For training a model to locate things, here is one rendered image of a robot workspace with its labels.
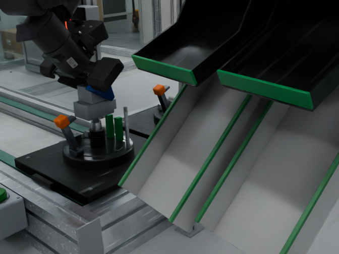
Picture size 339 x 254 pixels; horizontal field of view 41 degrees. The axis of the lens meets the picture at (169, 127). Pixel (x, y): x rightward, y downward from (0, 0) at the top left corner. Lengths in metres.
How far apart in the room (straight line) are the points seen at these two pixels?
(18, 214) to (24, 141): 0.38
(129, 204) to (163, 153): 0.11
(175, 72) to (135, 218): 0.31
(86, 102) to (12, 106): 0.55
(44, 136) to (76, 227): 0.52
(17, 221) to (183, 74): 0.42
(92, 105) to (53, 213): 0.22
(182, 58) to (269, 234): 0.26
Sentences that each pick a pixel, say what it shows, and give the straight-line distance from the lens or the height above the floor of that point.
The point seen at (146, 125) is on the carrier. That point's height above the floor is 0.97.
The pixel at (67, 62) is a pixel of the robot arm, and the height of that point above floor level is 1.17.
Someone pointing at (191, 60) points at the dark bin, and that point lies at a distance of 0.60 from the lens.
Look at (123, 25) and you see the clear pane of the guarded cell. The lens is 2.32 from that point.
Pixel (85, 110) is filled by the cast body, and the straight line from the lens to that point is 0.84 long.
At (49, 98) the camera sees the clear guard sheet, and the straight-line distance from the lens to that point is 1.30.
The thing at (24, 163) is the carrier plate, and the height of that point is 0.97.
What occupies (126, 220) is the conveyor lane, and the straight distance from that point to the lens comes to 0.77.
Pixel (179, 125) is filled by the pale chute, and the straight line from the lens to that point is 0.71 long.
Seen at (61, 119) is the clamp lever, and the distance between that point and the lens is 0.82.
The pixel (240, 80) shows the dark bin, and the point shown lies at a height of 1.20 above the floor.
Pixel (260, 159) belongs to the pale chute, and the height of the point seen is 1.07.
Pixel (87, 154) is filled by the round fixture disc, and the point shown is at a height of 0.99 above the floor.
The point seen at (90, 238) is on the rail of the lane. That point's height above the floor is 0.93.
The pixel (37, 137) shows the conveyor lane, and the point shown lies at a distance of 1.18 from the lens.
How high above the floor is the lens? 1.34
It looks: 21 degrees down
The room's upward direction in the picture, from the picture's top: 2 degrees counter-clockwise
